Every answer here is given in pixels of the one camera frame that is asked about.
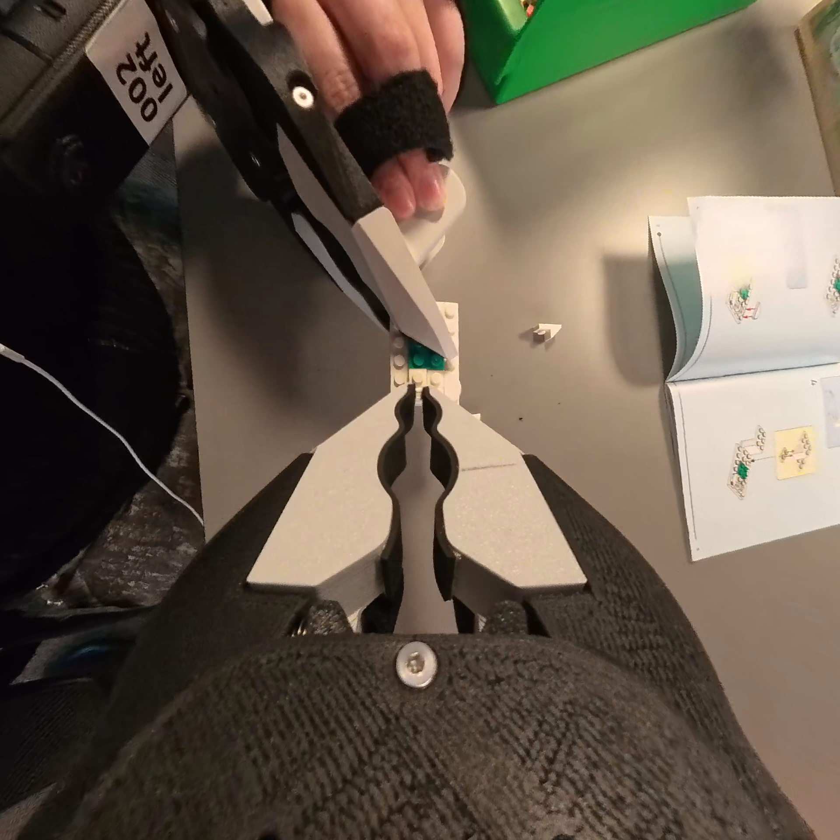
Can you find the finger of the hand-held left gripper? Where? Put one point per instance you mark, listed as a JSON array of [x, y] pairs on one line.
[[400, 275], [328, 262]]

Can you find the person's left hand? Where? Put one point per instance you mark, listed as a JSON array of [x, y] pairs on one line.
[[380, 39]]

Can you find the green plastic bin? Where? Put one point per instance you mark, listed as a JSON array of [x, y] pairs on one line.
[[590, 46]]

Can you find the small white lego piece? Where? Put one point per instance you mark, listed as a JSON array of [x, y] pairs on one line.
[[548, 330]]

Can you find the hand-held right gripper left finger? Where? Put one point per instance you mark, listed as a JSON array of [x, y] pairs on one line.
[[328, 525]]

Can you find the person's dark clothing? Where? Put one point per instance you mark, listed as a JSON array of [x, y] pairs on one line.
[[65, 328]]

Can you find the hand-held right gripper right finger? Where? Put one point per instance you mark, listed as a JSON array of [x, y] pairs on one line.
[[512, 525]]

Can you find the colourful lego set box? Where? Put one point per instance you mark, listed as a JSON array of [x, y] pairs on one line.
[[827, 98]]

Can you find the lego instruction booklet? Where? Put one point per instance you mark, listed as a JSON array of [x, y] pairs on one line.
[[754, 328]]

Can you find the white and green lego assembly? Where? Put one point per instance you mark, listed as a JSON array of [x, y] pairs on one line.
[[400, 377]]

